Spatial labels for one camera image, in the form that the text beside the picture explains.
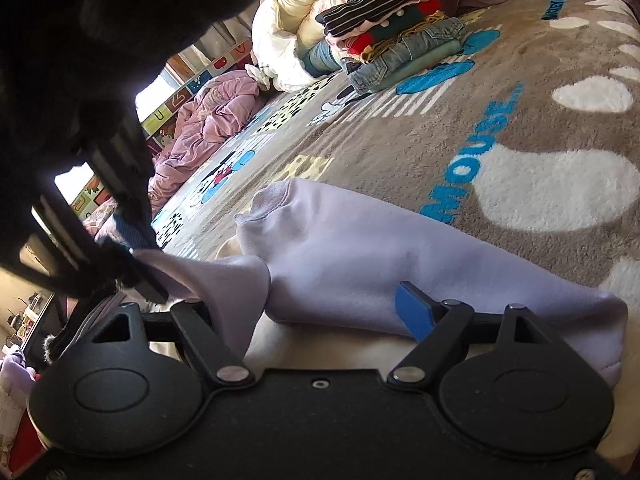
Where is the pink crumpled quilt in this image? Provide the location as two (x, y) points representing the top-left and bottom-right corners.
(148, 70), (265, 214)

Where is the colourful alphabet foam mat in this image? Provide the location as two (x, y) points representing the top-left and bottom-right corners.
(69, 39), (254, 221)

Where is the folded green garment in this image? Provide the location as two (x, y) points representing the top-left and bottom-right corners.
(369, 39), (463, 93)

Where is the cream white duvet pile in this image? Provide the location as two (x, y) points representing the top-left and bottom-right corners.
(247, 0), (319, 92)

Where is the lilac and cream sweatshirt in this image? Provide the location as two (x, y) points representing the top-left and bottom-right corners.
(134, 179), (628, 384)

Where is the black white striped garment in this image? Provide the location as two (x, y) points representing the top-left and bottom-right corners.
(314, 0), (410, 39)

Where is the cluttered dark desk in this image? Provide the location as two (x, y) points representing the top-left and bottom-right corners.
(1, 292), (68, 372)

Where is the black gloved hand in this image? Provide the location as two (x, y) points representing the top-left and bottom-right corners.
(1, 0), (254, 200)

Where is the brown Mickey Mouse blanket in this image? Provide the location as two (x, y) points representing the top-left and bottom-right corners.
(154, 0), (639, 468)

